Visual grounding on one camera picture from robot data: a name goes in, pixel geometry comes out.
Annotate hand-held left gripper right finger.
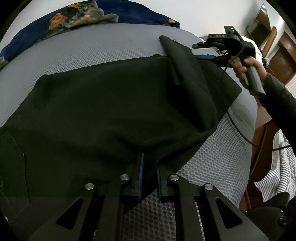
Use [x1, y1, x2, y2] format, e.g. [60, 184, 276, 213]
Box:
[156, 166, 270, 241]

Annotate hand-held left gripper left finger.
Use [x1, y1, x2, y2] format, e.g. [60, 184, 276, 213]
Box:
[28, 152, 146, 241]

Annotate black pants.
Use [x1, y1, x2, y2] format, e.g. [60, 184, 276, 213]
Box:
[0, 35, 243, 233]

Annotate person's right forearm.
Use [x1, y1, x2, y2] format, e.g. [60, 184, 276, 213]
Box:
[255, 74, 296, 150]

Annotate person's right hand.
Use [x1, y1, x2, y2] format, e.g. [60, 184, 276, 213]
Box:
[228, 57, 269, 86]

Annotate wooden framed mirror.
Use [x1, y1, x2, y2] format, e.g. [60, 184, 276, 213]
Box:
[245, 3, 278, 50]

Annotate brown wooden door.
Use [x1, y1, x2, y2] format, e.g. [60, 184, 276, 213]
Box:
[266, 31, 296, 85]

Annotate blue floral blanket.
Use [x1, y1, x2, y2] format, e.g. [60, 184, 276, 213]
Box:
[0, 0, 181, 68]

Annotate grey mesh mattress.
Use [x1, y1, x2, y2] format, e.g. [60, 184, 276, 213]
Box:
[0, 22, 258, 241]

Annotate striped white cloth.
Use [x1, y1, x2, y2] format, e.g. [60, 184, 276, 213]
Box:
[254, 129, 296, 202]

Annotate black cable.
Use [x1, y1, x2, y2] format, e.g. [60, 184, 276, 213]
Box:
[221, 44, 293, 152]

